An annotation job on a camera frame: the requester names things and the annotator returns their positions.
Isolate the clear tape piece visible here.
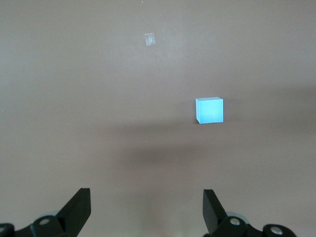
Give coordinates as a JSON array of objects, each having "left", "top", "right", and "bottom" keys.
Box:
[{"left": 144, "top": 33, "right": 156, "bottom": 47}]

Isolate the blue cube block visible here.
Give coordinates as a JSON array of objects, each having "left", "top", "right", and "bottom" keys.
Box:
[{"left": 195, "top": 96, "right": 225, "bottom": 124}]

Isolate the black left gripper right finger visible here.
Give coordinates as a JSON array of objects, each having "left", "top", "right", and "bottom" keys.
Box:
[{"left": 202, "top": 189, "right": 297, "bottom": 237}]

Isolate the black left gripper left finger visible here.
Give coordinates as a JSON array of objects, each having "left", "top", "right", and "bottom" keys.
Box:
[{"left": 0, "top": 188, "right": 91, "bottom": 237}]

